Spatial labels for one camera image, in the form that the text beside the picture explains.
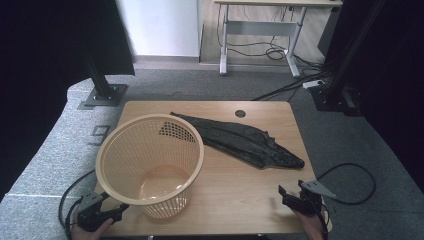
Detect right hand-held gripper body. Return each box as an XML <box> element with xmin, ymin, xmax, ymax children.
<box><xmin>288</xmin><ymin>180</ymin><xmax>338</xmax><ymax>217</ymax></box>

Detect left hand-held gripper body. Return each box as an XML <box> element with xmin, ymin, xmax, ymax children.
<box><xmin>77</xmin><ymin>192</ymin><xmax>116</xmax><ymax>233</ymax></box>

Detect beige plastic mesh basket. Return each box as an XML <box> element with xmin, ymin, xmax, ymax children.
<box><xmin>95</xmin><ymin>113</ymin><xmax>205</xmax><ymax>220</ymax></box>

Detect black plastic garbage bag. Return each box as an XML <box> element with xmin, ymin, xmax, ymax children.
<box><xmin>159</xmin><ymin>111</ymin><xmax>306</xmax><ymax>170</ymax></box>

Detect person's left hand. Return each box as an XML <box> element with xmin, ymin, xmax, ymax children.
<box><xmin>70</xmin><ymin>217</ymin><xmax>115</xmax><ymax>240</ymax></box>

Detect person's right hand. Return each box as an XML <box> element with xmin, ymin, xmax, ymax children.
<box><xmin>295</xmin><ymin>209</ymin><xmax>330</xmax><ymax>240</ymax></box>

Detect white power strip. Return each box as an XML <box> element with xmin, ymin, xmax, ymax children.
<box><xmin>302</xmin><ymin>79</ymin><xmax>326</xmax><ymax>90</ymax></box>

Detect black metal stand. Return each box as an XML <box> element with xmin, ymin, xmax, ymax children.
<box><xmin>77</xmin><ymin>49</ymin><xmax>130</xmax><ymax>108</ymax></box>
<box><xmin>309</xmin><ymin>0</ymin><xmax>388</xmax><ymax>117</ymax></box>

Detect dark curtain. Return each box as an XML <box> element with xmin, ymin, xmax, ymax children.
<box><xmin>0</xmin><ymin>0</ymin><xmax>136</xmax><ymax>202</ymax></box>
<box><xmin>318</xmin><ymin>0</ymin><xmax>424</xmax><ymax>194</ymax></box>

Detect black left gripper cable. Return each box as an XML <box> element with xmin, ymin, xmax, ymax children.
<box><xmin>57</xmin><ymin>169</ymin><xmax>98</xmax><ymax>240</ymax></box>

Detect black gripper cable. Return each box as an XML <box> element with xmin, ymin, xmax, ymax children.
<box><xmin>313</xmin><ymin>162</ymin><xmax>377</xmax><ymax>240</ymax></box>
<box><xmin>57</xmin><ymin>169</ymin><xmax>98</xmax><ymax>240</ymax></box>

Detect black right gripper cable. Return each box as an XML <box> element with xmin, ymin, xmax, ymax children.
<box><xmin>313</xmin><ymin>162</ymin><xmax>377</xmax><ymax>240</ymax></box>

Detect black floor cables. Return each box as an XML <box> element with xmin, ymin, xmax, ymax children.
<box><xmin>215</xmin><ymin>4</ymin><xmax>333</xmax><ymax>102</ymax></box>

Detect white metal frame desk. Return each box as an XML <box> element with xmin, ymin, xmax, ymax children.
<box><xmin>213</xmin><ymin>0</ymin><xmax>344</xmax><ymax>79</ymax></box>

